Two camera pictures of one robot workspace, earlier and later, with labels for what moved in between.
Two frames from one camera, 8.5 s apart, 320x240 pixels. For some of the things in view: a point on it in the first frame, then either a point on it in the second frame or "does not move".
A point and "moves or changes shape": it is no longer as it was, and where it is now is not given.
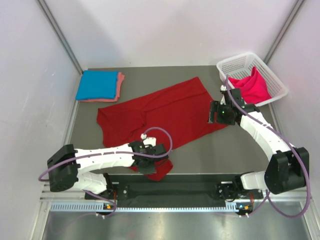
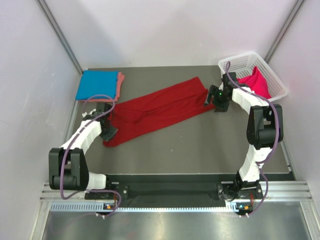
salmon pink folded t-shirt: x=120 y=78 does not move
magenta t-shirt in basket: x=253 y=88 does not move
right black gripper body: x=223 y=115 to x=219 y=100
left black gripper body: x=148 y=169 to x=108 y=132
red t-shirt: x=186 y=109 moves or changes shape
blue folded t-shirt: x=97 y=84 does not move
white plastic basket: x=241 y=66 does not move
